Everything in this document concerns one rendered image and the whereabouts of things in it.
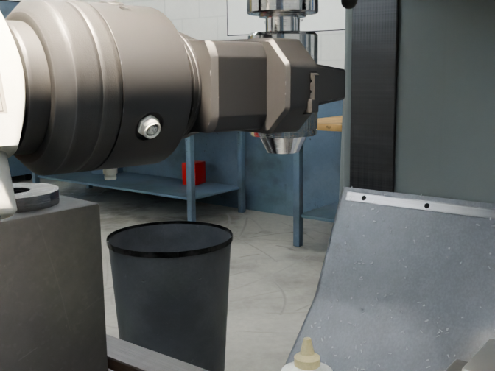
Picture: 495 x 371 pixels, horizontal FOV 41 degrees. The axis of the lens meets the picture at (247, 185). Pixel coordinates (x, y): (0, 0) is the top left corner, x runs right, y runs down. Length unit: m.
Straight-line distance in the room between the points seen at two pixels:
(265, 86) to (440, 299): 0.45
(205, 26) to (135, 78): 5.76
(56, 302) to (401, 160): 0.44
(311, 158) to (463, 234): 4.68
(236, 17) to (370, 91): 5.05
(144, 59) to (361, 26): 0.53
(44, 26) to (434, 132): 0.56
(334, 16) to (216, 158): 1.71
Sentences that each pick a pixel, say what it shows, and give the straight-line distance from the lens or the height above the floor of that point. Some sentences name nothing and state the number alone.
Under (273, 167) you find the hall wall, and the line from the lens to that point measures 5.66.
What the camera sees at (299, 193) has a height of 0.39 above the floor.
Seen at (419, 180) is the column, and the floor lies 1.11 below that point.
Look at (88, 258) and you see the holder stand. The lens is 0.65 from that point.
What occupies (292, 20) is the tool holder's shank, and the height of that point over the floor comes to 1.28.
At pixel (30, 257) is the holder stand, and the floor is 1.08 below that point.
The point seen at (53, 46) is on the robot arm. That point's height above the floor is 1.26.
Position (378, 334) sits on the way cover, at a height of 0.94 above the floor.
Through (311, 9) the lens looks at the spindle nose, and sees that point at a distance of 0.44.
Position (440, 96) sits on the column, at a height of 1.21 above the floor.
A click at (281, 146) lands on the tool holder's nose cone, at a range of 0.44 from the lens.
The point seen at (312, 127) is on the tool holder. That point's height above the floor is 1.21.
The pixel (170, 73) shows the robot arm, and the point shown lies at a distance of 0.34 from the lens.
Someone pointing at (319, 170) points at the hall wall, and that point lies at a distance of 5.41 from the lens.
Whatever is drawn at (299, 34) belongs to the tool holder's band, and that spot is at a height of 1.27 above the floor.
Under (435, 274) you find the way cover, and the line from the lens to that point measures 0.78.
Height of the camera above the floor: 1.24
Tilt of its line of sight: 10 degrees down
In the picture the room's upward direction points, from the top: 1 degrees counter-clockwise
